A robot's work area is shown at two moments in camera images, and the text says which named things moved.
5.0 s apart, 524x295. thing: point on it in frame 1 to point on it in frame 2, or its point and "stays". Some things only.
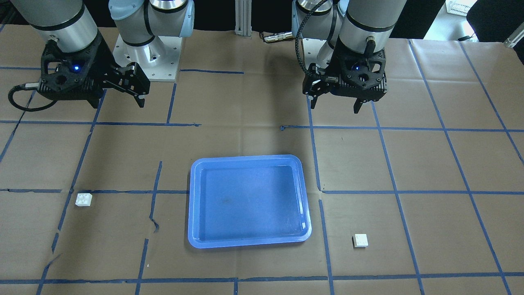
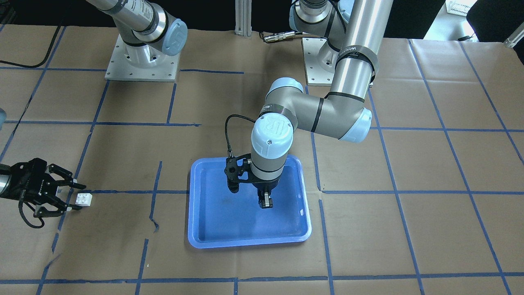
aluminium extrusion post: (243, 12) stays
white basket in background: (459, 7) stays
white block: (360, 241) to (268, 201)
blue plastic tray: (248, 200) stays
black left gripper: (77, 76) to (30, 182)
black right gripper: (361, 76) to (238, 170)
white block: (83, 199) stays
